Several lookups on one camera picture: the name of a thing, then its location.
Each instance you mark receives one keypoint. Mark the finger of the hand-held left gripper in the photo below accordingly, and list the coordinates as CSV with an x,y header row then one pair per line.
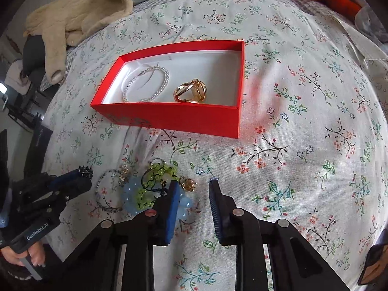
x,y
65,176
74,188

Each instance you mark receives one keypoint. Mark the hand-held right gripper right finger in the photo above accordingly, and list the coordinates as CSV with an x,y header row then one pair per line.
x,y
215,212

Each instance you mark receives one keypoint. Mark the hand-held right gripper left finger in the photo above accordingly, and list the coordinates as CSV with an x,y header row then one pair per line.
x,y
172,210

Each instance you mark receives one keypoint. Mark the gold earring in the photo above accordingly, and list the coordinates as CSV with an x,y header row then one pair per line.
x,y
123,172

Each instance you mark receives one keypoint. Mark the red cardboard box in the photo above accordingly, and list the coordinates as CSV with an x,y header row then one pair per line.
x,y
182,119

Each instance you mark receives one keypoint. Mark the gold bangle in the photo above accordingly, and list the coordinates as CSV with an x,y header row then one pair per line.
x,y
198,92

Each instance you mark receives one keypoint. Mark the person's left hand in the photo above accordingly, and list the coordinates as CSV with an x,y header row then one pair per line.
x,y
35,256

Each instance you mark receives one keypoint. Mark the black box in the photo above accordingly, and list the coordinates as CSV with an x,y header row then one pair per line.
x,y
38,145

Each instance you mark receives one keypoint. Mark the dark chair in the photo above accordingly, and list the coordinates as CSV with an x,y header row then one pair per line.
x,y
27,54

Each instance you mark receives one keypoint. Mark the beige fleece jacket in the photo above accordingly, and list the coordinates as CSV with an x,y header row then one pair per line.
x,y
78,12

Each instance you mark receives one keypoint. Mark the printed picture card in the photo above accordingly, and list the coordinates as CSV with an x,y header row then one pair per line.
x,y
376,263

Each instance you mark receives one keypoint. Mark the crumpled grey clothes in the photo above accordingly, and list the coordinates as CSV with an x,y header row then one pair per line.
x,y
368,21

